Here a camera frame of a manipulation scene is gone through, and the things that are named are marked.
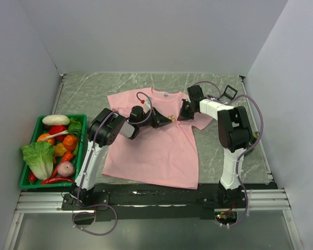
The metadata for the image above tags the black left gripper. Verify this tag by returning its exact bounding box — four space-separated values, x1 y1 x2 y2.
138 107 172 129

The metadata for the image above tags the red maple leaf brooch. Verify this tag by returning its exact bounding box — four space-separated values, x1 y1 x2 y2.
168 115 176 123

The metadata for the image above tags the pink t-shirt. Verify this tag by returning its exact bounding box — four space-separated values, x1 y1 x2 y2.
102 87 212 189

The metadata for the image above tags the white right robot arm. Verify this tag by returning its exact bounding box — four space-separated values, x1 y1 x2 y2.
177 84 253 208

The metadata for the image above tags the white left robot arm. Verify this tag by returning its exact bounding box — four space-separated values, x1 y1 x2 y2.
69 106 172 209

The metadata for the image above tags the green glass bottle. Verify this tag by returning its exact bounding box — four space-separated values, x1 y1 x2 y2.
244 131 260 157

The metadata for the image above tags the orange carrot toy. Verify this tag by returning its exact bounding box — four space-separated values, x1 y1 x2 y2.
53 134 78 163

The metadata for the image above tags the green plastic crate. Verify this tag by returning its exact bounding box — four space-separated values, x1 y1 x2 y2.
19 114 87 190

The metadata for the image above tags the yellow pepper toy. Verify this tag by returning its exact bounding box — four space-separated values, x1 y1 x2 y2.
54 143 68 157

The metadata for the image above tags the red tomato toy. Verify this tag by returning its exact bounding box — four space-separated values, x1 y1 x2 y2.
49 126 67 142

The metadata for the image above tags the white radish toy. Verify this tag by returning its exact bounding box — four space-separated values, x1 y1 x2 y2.
42 115 70 126

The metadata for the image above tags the purple onion toy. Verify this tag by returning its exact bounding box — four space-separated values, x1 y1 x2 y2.
57 161 76 177

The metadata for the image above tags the orange fruit toy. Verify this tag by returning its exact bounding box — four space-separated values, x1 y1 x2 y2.
37 133 55 145

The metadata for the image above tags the red chili pepper toy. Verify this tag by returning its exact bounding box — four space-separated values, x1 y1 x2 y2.
29 173 74 185

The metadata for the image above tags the green lettuce toy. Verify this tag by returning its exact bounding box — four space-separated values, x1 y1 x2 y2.
21 141 54 181

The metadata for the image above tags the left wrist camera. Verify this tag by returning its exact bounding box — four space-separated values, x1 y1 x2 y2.
141 97 152 110

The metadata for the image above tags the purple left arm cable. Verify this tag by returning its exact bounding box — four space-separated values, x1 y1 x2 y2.
72 91 153 237

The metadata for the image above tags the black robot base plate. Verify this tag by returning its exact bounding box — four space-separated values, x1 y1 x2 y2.
62 184 246 222

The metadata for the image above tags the aluminium table edge rail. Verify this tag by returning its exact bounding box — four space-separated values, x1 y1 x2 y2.
51 74 67 115

